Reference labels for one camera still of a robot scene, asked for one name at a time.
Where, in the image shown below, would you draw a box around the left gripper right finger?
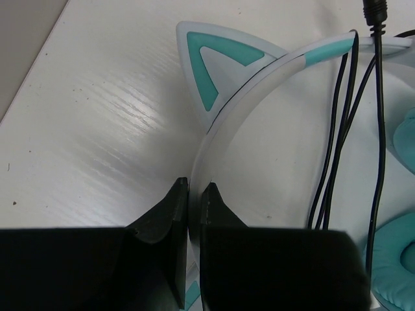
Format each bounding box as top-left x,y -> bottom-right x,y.
200,183 -> 371,310

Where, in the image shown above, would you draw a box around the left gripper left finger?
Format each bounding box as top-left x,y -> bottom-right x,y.
1,178 -> 188,310

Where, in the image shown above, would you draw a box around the teal cat-ear headphones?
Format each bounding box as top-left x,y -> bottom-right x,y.
176,21 -> 414,310

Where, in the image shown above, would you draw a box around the black headphone cable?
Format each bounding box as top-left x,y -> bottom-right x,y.
306,0 -> 415,273

